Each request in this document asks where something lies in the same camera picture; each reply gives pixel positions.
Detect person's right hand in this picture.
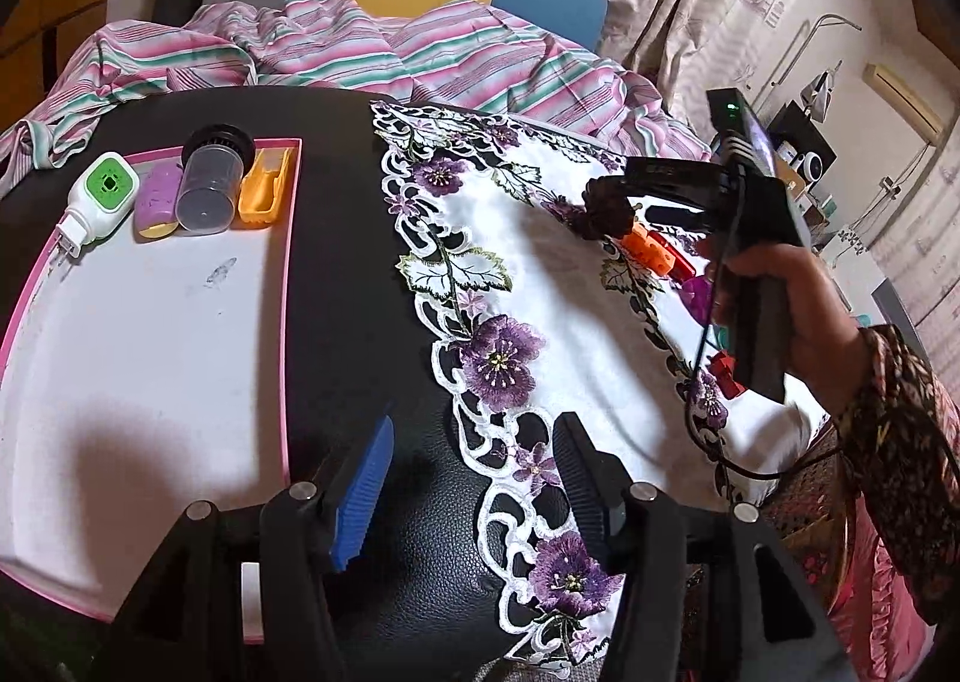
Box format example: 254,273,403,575
715,244,872,417

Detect pink green striped cloth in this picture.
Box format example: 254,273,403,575
2,0,708,191

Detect pink-rimmed white tray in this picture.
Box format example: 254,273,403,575
0,136,306,626

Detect magenta plastic cup mould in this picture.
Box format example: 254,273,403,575
679,276,716,326

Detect patterned sleeve forearm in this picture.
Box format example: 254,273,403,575
838,324,958,625

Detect red plastic block toy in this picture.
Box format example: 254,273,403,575
708,350,745,399

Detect grey jar with black lid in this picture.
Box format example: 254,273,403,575
174,124,256,235

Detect brown hair brush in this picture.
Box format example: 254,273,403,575
579,175,635,240

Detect orange cube blocks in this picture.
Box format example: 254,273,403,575
620,222,677,277

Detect white floral embroidered cloth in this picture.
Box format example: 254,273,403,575
371,101,825,680

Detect white green plug device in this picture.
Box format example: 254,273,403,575
55,152,140,259

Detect orange plastic slide toy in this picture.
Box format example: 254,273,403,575
238,145,295,227

